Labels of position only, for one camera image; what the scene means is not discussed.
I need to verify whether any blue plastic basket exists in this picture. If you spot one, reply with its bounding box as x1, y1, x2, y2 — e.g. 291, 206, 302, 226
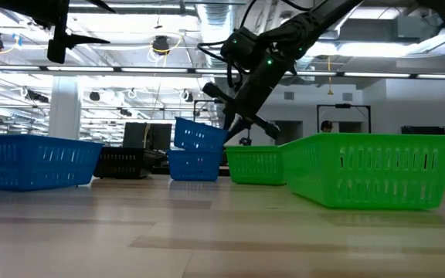
167, 149, 224, 182
0, 134, 105, 192
173, 117, 229, 154

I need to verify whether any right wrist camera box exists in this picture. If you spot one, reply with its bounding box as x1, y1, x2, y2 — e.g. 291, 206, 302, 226
219, 26, 261, 71

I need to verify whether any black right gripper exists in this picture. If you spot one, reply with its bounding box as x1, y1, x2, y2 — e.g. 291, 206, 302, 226
202, 57, 296, 143

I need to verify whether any green plastic basket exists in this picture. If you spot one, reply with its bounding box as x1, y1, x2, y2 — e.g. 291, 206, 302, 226
224, 144, 287, 186
279, 132, 445, 212

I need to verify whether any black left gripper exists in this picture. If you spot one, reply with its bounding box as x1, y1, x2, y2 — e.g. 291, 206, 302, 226
0, 0, 117, 65

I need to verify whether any yellow hanging cord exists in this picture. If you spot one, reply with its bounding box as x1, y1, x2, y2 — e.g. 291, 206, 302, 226
325, 56, 335, 97

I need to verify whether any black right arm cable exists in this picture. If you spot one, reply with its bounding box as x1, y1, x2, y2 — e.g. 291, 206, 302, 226
196, 0, 312, 90

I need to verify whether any long ceiling light strip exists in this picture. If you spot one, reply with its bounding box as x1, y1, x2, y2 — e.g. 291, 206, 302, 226
0, 64, 445, 80

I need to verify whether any black plastic basket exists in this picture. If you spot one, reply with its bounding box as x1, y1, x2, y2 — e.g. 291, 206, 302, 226
93, 146, 166, 180

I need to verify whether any white building column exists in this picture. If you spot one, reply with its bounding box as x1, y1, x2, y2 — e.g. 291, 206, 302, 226
47, 75, 82, 141

